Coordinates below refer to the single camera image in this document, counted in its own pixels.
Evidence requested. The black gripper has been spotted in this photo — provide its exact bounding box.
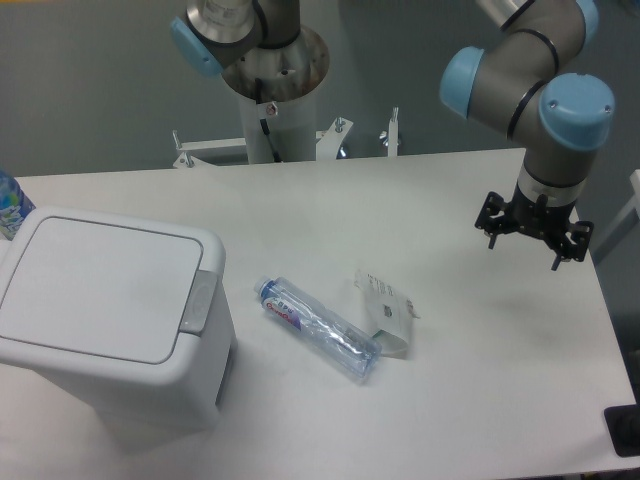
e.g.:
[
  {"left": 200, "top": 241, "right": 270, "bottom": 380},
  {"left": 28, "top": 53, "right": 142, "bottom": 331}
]
[{"left": 474, "top": 183, "right": 594, "bottom": 271}]

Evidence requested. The white push-lid trash can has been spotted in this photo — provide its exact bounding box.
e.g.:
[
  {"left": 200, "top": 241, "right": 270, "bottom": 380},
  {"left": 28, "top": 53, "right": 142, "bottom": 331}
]
[{"left": 1, "top": 206, "right": 237, "bottom": 430}]

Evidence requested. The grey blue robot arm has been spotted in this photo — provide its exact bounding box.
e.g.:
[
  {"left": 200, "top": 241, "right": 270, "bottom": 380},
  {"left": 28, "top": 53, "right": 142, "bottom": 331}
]
[{"left": 170, "top": 1, "right": 615, "bottom": 263}]

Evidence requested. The white crumpled paper carton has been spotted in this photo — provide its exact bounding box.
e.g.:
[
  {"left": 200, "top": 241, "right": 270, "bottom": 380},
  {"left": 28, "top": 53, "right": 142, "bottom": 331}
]
[{"left": 354, "top": 270, "right": 420, "bottom": 359}]

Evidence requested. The black clamp at table edge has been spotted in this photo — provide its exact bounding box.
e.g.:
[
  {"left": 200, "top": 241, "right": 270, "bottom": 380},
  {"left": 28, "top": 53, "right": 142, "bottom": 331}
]
[{"left": 604, "top": 404, "right": 639, "bottom": 458}]

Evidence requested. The clear plastic water bottle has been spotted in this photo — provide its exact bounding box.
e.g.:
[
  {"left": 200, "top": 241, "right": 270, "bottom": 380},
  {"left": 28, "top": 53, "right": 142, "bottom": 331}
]
[{"left": 254, "top": 276, "right": 382, "bottom": 382}]

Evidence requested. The white frame at right edge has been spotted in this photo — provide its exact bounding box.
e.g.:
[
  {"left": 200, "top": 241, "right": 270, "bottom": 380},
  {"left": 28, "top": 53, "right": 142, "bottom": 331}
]
[{"left": 591, "top": 169, "right": 639, "bottom": 265}]

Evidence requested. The white metal base frame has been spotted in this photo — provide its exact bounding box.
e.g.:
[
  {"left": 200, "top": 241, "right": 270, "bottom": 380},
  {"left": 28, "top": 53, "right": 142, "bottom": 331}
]
[{"left": 172, "top": 101, "right": 354, "bottom": 168}]

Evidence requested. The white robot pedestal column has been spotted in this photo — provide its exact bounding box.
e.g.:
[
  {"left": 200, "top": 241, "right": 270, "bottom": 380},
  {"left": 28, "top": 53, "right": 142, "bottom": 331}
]
[{"left": 219, "top": 25, "right": 331, "bottom": 164}]

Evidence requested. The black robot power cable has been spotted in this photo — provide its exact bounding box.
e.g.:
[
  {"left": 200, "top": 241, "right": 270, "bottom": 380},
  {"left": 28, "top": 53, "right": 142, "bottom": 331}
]
[{"left": 253, "top": 76, "right": 284, "bottom": 164}]

